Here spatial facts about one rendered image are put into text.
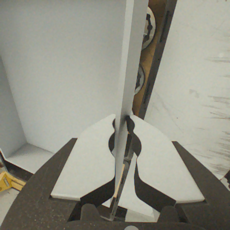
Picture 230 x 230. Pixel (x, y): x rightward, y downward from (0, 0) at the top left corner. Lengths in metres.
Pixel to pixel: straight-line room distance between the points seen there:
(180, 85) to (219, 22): 0.20
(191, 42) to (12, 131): 0.50
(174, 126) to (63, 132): 0.45
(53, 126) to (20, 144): 0.10
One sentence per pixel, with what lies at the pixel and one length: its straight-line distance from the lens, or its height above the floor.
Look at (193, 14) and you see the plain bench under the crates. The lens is 0.50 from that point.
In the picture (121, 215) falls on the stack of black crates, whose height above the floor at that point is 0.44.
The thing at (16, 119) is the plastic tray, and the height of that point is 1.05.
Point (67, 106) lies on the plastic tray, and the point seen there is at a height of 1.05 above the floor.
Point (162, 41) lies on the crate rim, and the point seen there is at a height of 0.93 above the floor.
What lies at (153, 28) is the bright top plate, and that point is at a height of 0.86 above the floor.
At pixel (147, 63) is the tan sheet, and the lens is 0.36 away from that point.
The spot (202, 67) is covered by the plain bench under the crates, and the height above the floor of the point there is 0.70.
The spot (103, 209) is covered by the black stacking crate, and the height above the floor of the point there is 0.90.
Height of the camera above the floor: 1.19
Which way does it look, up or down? 57 degrees down
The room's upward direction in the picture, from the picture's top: 147 degrees counter-clockwise
